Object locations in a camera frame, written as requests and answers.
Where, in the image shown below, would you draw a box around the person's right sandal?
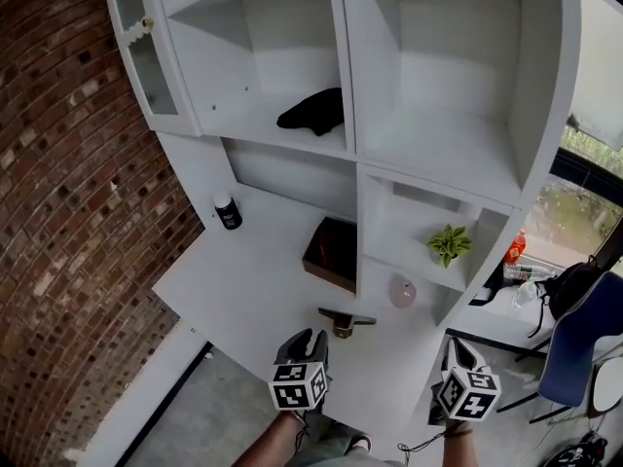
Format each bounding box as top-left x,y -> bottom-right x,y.
345,434 -> 374,457

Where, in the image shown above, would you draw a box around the glass cabinet door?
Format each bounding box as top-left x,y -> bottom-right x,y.
101,0 -> 203,138

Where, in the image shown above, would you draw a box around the dark metal bracket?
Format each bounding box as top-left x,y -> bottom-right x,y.
317,307 -> 378,340

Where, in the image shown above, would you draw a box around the black bottle with white cap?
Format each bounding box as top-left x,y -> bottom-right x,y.
213,191 -> 243,232

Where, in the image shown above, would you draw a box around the person's grey shorts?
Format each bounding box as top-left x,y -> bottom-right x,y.
284,406 -> 405,467

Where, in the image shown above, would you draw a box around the brown wooden box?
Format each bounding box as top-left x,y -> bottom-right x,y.
301,216 -> 359,295

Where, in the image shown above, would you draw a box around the blue chair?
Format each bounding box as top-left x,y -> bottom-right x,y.
495,269 -> 623,425

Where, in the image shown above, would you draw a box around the white desk with hutch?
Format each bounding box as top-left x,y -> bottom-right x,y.
101,0 -> 583,437

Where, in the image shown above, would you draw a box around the small potted plant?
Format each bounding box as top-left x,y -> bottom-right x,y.
426,224 -> 473,269

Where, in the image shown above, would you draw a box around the green label plastic bottle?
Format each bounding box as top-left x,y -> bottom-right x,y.
503,262 -> 556,282

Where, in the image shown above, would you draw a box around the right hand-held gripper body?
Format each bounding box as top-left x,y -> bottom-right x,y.
427,366 -> 502,426

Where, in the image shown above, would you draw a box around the person's left forearm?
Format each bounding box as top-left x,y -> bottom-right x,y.
237,411 -> 307,467

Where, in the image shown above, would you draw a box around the frosted window panel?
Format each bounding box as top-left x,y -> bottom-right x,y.
568,0 -> 623,151

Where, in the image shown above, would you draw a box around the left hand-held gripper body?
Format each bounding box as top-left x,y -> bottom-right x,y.
267,345 -> 333,415

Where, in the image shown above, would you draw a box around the red bottle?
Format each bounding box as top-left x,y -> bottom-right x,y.
503,229 -> 530,265

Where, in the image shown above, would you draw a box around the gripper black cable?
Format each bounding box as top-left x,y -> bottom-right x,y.
396,428 -> 453,455
291,409 -> 312,454

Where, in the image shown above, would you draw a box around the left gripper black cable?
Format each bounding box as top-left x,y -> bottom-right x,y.
291,409 -> 312,454

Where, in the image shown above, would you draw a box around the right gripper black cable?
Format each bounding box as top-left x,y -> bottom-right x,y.
396,428 -> 453,455

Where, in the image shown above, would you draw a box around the black cloth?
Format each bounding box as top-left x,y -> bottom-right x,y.
275,87 -> 345,138

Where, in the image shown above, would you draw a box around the white round stool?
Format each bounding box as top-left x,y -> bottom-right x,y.
587,357 -> 623,418

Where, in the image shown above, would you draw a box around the black white helmet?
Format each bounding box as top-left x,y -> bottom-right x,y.
543,430 -> 610,467

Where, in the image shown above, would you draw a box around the person's right forearm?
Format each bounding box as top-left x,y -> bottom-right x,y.
440,420 -> 477,467

